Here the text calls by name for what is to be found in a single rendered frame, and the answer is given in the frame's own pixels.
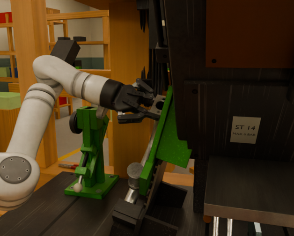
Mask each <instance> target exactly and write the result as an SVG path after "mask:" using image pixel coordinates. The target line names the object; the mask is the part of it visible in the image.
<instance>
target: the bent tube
mask: <svg viewBox="0 0 294 236"><path fill-rule="evenodd" d="M165 98H166V97H165V96H161V95H157V96H156V98H155V101H154V103H153V105H152V107H151V110H150V112H149V113H150V114H153V115H156V116H159V117H160V116H161V112H162V108H163V105H164V101H165ZM158 123H159V121H156V120H154V126H153V130H152V134H151V137H150V140H149V143H148V146H147V149H146V151H145V154H144V156H143V158H142V161H141V164H142V165H143V166H144V165H145V163H146V160H148V158H149V154H150V151H151V147H152V144H153V141H154V136H155V133H156V129H157V126H158ZM139 195H140V194H139V190H132V189H131V188H129V191H128V193H127V195H126V197H125V201H128V202H130V203H133V204H136V201H137V199H138V198H139Z"/></svg>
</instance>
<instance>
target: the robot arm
mask: <svg viewBox="0 0 294 236"><path fill-rule="evenodd" d="M33 71H34V74H35V77H36V80H37V83H36V84H33V85H32V86H30V88H29V89H28V91H27V93H26V96H25V98H24V101H23V103H22V105H21V108H20V111H19V114H18V117H17V121H16V124H15V128H14V132H13V135H12V138H11V141H10V143H9V146H8V148H7V150H6V152H2V153H0V210H1V211H11V210H14V209H17V208H19V207H21V206H22V205H23V204H25V203H26V202H27V201H28V200H29V199H30V197H31V195H32V194H33V192H34V190H35V187H36V185H37V183H38V181H39V177H40V167H39V165H38V163H37V162H36V156H37V152H38V149H39V146H40V143H41V140H42V138H43V135H44V132H45V130H46V128H47V126H48V123H49V120H50V118H51V114H52V111H53V107H54V105H55V101H56V99H57V98H58V97H59V95H60V94H61V92H62V90H63V88H64V90H65V91H66V93H68V94H69V95H71V96H74V97H77V98H80V99H83V100H86V101H88V102H90V103H92V104H95V105H98V108H97V111H96V117H97V118H99V119H103V118H104V117H105V115H106V113H107V111H108V110H109V109H110V110H115V111H116V112H117V113H118V116H117V118H118V123H119V124H129V123H141V122H142V120H143V119H144V118H150V119H153V120H156V121H159V119H160V117H159V116H156V115H153V114H150V113H149V112H150V109H148V110H147V109H145V108H143V107H141V106H140V105H139V104H138V103H148V104H153V103H154V101H155V98H156V97H154V95H153V92H154V90H153V89H152V88H151V87H149V86H148V85H147V84H146V83H145V82H144V81H142V80H141V79H140V78H137V79H136V82H135V83H134V84H132V85H131V84H128V85H125V84H123V83H121V82H119V81H116V80H112V79H109V78H106V77H103V76H99V75H93V74H89V73H86V72H83V71H80V70H78V69H76V68H75V67H73V66H72V65H70V64H68V63H66V62H65V61H63V60H61V59H60V58H57V57H55V56H52V55H43V56H39V57H37V58H36V59H35V60H34V62H33ZM136 89H138V90H141V91H142V92H139V91H137V90H136ZM126 112H131V113H133V114H125V113H126Z"/></svg>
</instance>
